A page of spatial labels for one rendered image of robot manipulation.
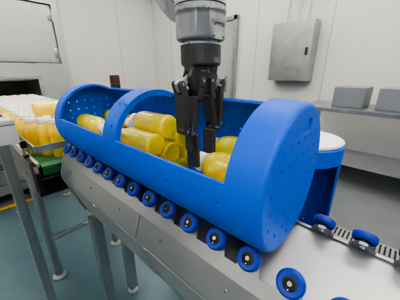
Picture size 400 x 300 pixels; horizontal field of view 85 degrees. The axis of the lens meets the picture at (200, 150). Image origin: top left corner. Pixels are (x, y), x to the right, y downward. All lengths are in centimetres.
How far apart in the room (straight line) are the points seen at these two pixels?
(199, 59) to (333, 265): 46
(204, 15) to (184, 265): 50
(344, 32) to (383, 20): 39
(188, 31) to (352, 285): 52
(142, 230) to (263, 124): 45
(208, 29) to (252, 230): 33
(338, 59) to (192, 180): 350
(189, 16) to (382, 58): 338
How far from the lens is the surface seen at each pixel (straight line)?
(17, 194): 134
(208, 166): 43
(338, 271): 54
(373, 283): 55
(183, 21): 42
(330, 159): 89
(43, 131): 123
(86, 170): 94
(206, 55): 41
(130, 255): 144
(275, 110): 37
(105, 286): 146
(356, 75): 371
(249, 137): 34
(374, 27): 374
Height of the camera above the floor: 128
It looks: 20 degrees down
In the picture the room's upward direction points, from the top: straight up
